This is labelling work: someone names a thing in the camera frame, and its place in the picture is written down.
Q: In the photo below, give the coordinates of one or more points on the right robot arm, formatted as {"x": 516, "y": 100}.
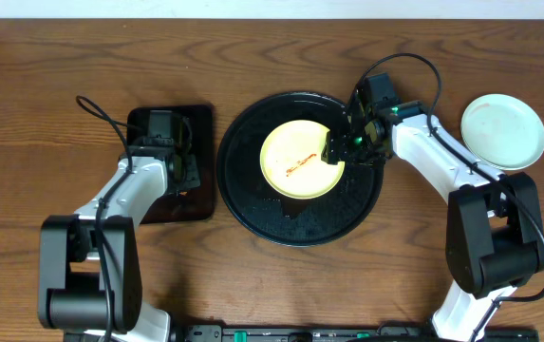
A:
{"x": 494, "y": 237}

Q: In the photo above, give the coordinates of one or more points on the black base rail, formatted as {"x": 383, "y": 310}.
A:
{"x": 214, "y": 333}

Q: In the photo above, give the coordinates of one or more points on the yellow plate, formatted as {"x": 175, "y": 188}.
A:
{"x": 291, "y": 160}

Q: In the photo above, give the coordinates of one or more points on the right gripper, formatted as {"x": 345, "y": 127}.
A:
{"x": 337, "y": 146}

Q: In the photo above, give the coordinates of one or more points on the dark rectangular tray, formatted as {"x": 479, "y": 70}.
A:
{"x": 198, "y": 204}

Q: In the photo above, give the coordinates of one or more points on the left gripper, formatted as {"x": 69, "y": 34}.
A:
{"x": 191, "y": 176}

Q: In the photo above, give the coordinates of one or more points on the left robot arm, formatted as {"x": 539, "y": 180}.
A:
{"x": 89, "y": 271}

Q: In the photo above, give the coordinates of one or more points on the black round tray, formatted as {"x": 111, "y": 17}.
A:
{"x": 266, "y": 212}

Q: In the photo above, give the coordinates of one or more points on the light blue plate top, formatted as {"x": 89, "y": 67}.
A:
{"x": 503, "y": 131}

